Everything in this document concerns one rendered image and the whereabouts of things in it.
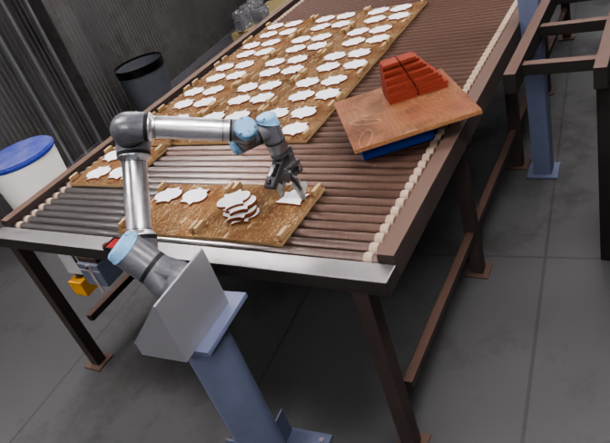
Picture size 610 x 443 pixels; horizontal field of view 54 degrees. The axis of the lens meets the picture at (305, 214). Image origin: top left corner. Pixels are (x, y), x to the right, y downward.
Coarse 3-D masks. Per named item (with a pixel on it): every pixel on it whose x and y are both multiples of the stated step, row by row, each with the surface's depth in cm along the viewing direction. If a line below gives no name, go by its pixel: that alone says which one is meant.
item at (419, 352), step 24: (552, 48) 437; (504, 144) 342; (456, 168) 268; (480, 216) 295; (480, 240) 292; (456, 264) 271; (480, 264) 296; (432, 312) 251; (432, 336) 242; (408, 384) 226
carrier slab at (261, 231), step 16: (256, 192) 241; (272, 192) 237; (320, 192) 227; (272, 208) 227; (288, 208) 224; (304, 208) 220; (208, 224) 231; (224, 224) 227; (240, 224) 224; (256, 224) 221; (272, 224) 217; (288, 224) 214; (224, 240) 220; (240, 240) 215; (256, 240) 212; (272, 240) 209
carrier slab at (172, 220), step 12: (216, 192) 251; (168, 204) 255; (180, 204) 251; (192, 204) 248; (204, 204) 245; (216, 204) 242; (156, 216) 249; (168, 216) 246; (180, 216) 243; (192, 216) 240; (204, 216) 237; (156, 228) 240; (168, 228) 238; (180, 228) 235
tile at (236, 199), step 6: (234, 192) 231; (240, 192) 230; (246, 192) 228; (222, 198) 230; (228, 198) 229; (234, 198) 227; (240, 198) 226; (246, 198) 225; (222, 204) 226; (228, 204) 225; (234, 204) 223; (240, 204) 223; (228, 210) 223
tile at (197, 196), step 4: (200, 188) 256; (188, 192) 256; (192, 192) 254; (196, 192) 253; (200, 192) 252; (204, 192) 251; (208, 192) 253; (184, 196) 254; (188, 196) 253; (192, 196) 252; (196, 196) 251; (200, 196) 250; (204, 196) 248; (184, 200) 251; (188, 200) 250; (192, 200) 249; (196, 200) 248; (200, 200) 247; (204, 200) 248
